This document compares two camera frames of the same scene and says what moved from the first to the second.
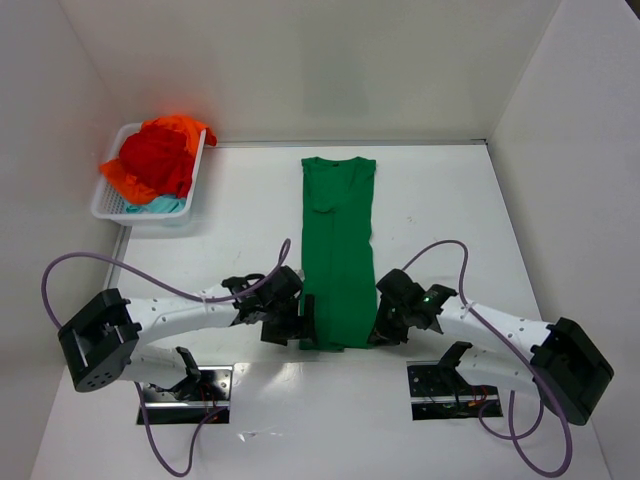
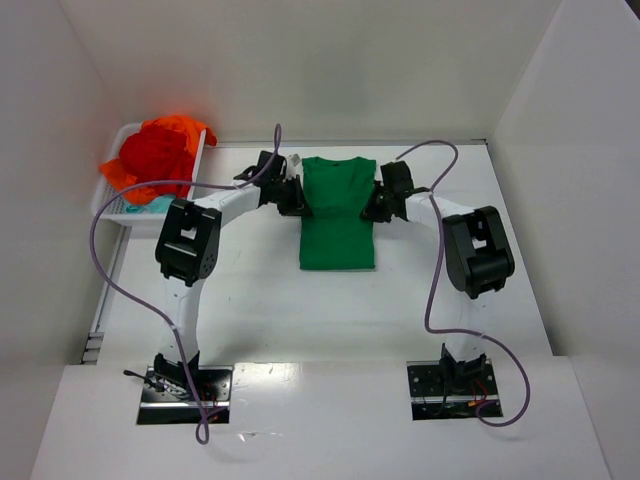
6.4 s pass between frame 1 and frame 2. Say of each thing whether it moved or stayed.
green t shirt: moved
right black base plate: stayed
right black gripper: moved
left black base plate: stayed
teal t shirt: stayed
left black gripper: moved
